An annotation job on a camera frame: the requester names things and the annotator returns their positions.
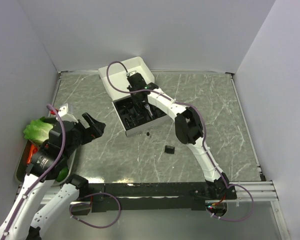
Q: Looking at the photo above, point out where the black silver hair clipper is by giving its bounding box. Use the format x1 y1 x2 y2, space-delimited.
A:
144 103 155 119

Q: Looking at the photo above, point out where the white box with black tray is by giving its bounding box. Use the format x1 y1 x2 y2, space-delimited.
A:
98 56 170 137

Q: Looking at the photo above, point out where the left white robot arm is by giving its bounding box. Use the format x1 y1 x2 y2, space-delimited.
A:
0 112 106 240

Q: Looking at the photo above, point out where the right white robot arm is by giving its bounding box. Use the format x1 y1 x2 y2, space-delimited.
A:
126 71 229 199

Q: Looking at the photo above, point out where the green lettuce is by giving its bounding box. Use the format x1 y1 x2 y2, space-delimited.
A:
23 117 54 146

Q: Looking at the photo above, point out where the green lime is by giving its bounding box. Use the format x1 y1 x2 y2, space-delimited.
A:
55 167 69 183

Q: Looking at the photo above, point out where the orange red pepper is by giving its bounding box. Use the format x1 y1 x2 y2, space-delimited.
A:
26 144 38 165

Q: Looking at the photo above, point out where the metal tray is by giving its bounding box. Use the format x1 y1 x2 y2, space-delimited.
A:
14 116 76 187

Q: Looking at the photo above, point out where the black clipper comb guard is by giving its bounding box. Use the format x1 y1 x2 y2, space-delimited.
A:
164 145 175 154

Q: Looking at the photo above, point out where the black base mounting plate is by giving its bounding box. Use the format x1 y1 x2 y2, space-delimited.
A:
78 182 237 213

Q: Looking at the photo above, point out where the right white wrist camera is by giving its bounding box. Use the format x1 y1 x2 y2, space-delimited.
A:
126 71 137 78

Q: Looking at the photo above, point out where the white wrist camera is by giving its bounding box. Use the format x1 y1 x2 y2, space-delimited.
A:
126 71 137 78
48 103 79 124

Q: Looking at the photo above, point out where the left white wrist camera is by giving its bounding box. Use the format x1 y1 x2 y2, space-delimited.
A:
48 103 79 124

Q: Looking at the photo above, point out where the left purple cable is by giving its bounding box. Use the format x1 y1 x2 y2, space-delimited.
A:
0 103 122 237

